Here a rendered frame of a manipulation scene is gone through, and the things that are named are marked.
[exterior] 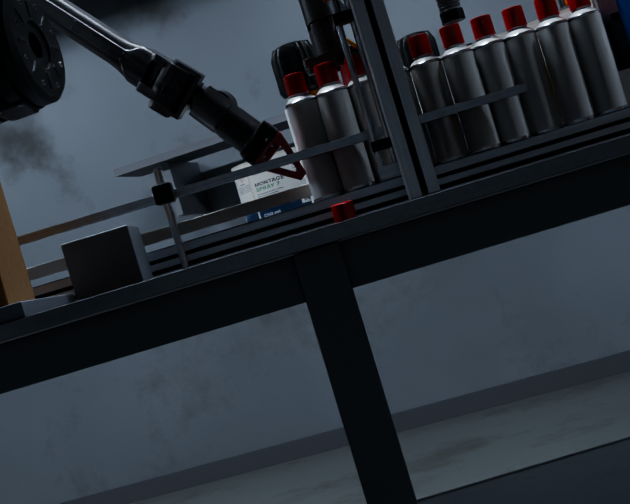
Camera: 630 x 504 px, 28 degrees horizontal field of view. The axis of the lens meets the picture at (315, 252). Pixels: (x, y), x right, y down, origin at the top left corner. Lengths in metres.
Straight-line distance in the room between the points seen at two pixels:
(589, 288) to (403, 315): 0.77
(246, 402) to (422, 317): 0.85
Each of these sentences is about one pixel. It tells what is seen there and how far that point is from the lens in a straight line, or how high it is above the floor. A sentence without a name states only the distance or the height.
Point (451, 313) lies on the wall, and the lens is 5.22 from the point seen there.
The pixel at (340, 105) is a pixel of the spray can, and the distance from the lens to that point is 1.96.
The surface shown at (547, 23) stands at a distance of 2.01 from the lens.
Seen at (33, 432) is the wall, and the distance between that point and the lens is 5.81.
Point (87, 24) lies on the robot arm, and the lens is 2.07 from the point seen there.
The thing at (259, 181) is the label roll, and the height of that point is 0.98.
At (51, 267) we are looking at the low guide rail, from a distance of 2.06.
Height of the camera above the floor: 0.80
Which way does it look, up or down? level
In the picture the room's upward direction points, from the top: 17 degrees counter-clockwise
